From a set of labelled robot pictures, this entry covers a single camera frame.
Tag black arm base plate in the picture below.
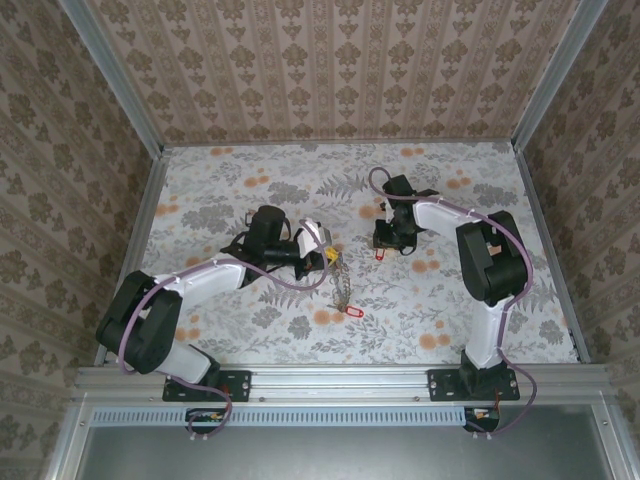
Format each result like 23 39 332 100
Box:
162 368 252 404
427 368 522 404

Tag thin aluminium edge rail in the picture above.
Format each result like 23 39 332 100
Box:
164 140 516 150

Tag grey sheet metal panel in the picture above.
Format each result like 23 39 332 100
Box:
44 394 640 480

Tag aluminium frame post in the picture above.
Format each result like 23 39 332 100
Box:
509 0 612 151
58 0 166 157

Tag floral table cover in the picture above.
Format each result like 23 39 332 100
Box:
107 143 581 366

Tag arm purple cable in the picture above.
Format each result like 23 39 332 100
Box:
368 167 540 442
117 224 332 443

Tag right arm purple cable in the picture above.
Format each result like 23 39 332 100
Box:
368 167 540 442

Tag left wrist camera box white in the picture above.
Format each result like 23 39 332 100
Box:
294 218 332 257

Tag grey slotted cable duct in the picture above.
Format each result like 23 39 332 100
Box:
92 405 501 429

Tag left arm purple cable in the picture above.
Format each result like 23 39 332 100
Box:
117 224 332 443

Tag black cable connector bracket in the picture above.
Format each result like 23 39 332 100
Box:
185 407 227 435
462 407 502 434

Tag aluminium table edge rail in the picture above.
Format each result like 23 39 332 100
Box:
513 144 593 365
93 147 174 366

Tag wide aluminium base rail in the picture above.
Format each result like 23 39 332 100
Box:
74 364 611 402

